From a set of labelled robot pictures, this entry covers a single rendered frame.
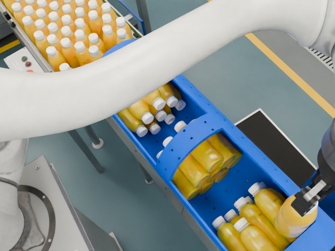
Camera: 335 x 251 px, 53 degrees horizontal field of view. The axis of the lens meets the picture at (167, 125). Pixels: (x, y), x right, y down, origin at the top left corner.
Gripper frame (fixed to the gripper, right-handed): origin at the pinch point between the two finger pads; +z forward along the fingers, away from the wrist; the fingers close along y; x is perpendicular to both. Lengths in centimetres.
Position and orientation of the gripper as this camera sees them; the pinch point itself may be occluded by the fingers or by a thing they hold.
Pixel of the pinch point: (310, 197)
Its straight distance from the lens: 68.4
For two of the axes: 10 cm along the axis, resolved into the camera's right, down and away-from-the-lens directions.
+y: 7.9, -5.6, 2.3
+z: 0.9, 4.8, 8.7
